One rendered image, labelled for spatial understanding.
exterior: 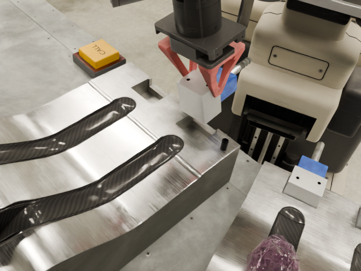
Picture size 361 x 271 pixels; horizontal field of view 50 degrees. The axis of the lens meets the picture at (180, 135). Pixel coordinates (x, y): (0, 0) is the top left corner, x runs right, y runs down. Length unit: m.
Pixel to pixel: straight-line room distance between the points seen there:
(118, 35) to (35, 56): 1.57
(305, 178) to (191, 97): 0.20
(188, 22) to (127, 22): 2.10
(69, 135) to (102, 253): 0.20
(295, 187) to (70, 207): 0.31
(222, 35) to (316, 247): 0.30
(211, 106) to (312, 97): 0.37
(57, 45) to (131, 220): 0.53
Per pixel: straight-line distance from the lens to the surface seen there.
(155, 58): 2.26
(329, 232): 0.59
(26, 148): 0.57
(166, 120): 0.61
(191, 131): 0.63
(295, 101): 0.89
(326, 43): 0.87
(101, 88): 0.66
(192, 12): 0.46
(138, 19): 2.59
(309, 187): 0.59
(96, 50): 0.84
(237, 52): 0.50
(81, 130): 0.61
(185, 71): 0.56
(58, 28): 0.98
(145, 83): 0.68
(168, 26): 0.51
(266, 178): 0.61
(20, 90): 0.82
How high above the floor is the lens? 1.31
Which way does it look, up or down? 46 degrees down
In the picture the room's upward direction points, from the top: 8 degrees clockwise
